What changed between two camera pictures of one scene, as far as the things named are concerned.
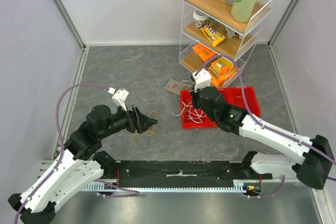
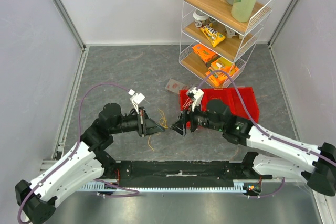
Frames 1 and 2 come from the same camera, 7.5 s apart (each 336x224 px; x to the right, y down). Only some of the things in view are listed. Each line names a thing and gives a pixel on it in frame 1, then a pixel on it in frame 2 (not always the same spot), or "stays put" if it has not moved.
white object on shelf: x=230 y=33 stays put
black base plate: x=178 y=174 stays put
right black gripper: x=196 y=99 to x=190 y=120
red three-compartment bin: x=192 y=117 stays put
